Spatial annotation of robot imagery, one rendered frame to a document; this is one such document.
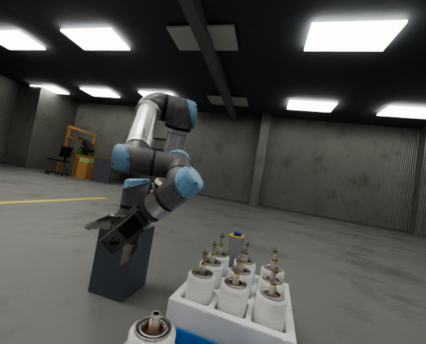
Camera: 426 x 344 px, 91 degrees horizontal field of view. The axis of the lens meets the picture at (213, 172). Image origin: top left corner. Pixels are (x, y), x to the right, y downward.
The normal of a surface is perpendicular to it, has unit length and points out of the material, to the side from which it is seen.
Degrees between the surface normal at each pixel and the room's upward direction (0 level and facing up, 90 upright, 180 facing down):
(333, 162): 90
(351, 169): 90
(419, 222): 90
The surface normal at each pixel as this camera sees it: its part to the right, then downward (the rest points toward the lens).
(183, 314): -0.29, -0.09
